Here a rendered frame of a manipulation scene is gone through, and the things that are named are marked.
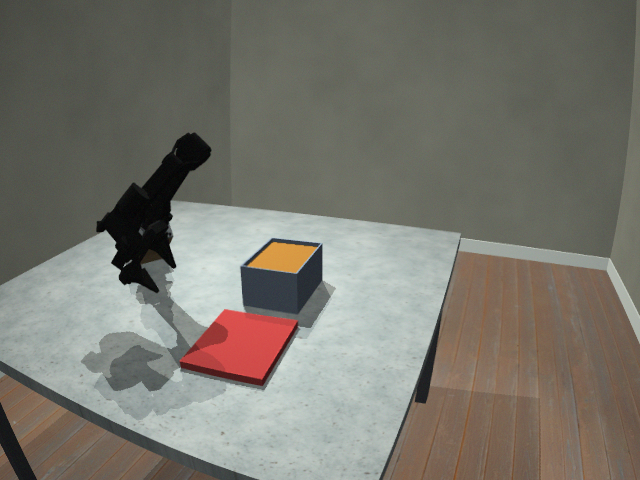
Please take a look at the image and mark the red square lid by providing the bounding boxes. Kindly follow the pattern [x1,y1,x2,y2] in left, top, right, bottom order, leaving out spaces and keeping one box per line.
[180,309,298,386]

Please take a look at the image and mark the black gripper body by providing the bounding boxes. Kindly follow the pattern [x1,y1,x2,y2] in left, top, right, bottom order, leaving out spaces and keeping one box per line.
[115,220,169,285]

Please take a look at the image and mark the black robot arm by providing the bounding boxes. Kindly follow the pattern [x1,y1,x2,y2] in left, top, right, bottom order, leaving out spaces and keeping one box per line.
[96,132,212,271]

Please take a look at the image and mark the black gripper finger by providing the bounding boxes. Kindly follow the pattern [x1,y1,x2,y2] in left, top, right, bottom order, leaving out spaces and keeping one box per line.
[127,268,159,293]
[148,232,176,269]

